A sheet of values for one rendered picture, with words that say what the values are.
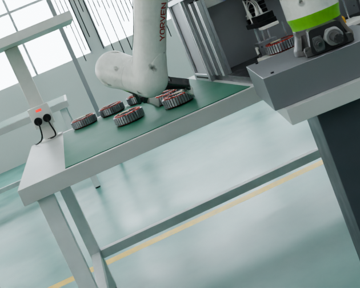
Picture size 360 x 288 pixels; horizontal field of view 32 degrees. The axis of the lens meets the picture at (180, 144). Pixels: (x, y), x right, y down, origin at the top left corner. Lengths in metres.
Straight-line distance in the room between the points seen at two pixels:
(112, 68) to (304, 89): 0.60
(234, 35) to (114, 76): 0.76
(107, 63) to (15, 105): 6.74
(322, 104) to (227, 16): 1.05
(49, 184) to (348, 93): 0.90
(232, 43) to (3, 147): 6.41
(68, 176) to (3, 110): 6.71
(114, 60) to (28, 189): 0.45
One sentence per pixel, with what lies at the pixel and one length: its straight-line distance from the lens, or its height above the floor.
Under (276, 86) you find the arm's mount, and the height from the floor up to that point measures 0.80.
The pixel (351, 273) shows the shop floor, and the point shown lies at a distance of 2.29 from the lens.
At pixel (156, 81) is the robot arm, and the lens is 1.75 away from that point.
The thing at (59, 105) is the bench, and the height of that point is 0.73.
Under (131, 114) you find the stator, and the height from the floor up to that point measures 0.78.
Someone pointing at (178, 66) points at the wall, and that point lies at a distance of 8.65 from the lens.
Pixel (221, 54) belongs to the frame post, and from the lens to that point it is 2.26.
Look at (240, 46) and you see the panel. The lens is 2.45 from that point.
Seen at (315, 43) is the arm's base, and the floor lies 0.85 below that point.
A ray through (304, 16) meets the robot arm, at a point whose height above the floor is 0.92.
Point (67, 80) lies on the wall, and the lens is 8.50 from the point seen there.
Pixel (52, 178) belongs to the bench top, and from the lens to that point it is 1.87.
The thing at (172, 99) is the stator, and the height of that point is 0.78.
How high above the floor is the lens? 1.04
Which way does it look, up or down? 11 degrees down
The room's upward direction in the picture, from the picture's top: 23 degrees counter-clockwise
